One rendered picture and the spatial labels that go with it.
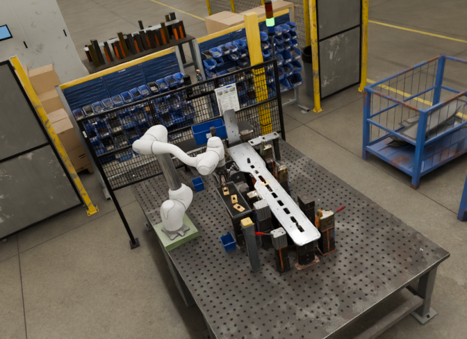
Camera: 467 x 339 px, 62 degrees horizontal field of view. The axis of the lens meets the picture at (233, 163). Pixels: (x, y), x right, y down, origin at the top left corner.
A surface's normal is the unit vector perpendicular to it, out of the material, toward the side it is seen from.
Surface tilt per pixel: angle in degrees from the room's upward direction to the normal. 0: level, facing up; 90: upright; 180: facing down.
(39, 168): 91
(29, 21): 90
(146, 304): 0
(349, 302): 0
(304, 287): 0
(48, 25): 90
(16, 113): 91
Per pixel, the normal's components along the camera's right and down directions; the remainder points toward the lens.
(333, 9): 0.48, 0.45
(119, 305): -0.17, -0.80
